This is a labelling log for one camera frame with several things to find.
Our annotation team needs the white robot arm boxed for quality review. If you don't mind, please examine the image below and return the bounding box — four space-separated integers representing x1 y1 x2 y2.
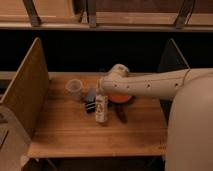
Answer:
95 64 213 171

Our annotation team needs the black white striped block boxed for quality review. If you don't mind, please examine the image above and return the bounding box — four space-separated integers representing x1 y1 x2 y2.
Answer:
85 102 96 113

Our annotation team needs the orange red bowl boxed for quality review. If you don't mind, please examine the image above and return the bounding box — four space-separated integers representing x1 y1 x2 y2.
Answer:
108 94 131 104

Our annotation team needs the dark red spoon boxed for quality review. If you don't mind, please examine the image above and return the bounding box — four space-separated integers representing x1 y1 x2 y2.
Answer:
115 105 127 123

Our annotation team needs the clear plastic cup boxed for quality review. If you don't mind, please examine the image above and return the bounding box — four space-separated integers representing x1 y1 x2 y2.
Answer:
65 79 83 101

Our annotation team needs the left wooden side panel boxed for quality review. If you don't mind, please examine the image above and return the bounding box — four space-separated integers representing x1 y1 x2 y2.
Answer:
0 38 49 141

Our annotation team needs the right dark side panel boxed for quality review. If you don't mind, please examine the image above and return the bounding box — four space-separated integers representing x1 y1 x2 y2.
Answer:
157 38 190 124

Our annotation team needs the wooden shelf rail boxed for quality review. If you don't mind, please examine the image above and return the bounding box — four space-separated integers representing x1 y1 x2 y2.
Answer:
0 0 213 32

